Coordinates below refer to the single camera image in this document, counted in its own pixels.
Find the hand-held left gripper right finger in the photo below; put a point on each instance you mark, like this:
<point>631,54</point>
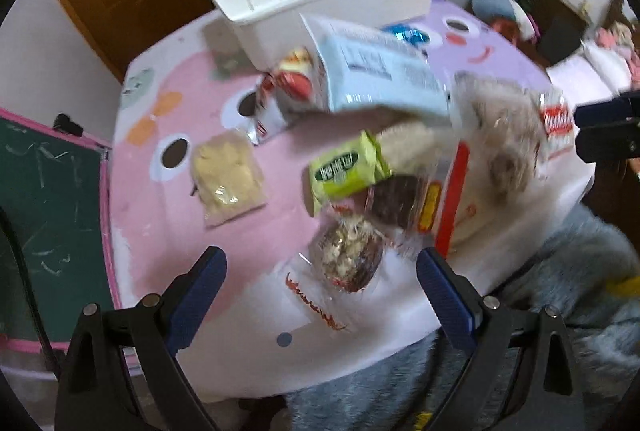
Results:
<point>445,296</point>

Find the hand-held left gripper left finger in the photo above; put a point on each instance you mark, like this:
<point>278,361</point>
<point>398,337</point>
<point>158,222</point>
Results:
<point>197,291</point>

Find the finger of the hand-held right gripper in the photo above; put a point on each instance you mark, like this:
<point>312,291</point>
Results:
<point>605,113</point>
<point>607,143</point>

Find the red label white snack bag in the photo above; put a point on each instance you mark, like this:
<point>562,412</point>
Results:
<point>555,121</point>

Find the orange label brown cake packet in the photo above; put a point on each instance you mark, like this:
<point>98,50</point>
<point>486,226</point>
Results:
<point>397,201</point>

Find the large clear bread bag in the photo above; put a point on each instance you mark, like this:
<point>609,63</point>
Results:
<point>500,131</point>

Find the chocolate nut cookie packet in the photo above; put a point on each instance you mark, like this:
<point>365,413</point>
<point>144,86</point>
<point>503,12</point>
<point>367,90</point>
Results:
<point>345,256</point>

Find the pale yellow cracker packet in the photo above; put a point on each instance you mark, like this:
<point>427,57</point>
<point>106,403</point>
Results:
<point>225,176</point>

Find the green snack packet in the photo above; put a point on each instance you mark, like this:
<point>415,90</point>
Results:
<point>345,171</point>

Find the light blue snack packet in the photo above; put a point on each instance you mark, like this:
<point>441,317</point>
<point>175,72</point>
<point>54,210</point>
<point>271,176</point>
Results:
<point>380,71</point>

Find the white plastic bin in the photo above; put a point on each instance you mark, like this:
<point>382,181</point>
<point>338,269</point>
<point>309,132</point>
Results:
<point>320,6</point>

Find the white bedding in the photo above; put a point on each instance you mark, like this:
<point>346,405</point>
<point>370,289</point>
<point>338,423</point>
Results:
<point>585,76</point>

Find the grey fuzzy garment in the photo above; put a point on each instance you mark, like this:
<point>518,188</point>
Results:
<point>575,261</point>

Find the pink stool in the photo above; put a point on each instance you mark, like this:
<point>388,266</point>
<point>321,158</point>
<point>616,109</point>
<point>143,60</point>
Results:
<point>505,28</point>

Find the blue cushion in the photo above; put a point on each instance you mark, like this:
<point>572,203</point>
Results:
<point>495,6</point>

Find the black clip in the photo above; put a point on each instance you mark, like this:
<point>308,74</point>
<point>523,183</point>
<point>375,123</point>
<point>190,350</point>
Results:
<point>67,125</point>

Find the blue foil snack packet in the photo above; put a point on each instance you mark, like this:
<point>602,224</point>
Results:
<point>407,34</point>

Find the green chalkboard with pink frame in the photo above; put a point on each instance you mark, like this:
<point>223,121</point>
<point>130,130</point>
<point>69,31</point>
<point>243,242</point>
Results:
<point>45,211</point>

